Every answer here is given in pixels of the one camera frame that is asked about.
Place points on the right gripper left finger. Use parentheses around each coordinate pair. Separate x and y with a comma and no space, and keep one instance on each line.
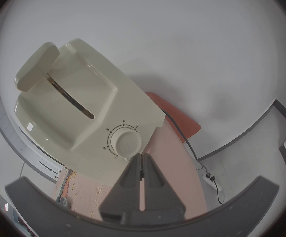
(123,189)

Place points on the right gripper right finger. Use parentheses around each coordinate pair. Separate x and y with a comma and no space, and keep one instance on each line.
(161,191)

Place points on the cream toaster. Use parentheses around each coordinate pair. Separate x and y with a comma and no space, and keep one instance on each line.
(83,112)

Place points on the white power strip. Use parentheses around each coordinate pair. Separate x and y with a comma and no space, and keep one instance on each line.
(213,183)

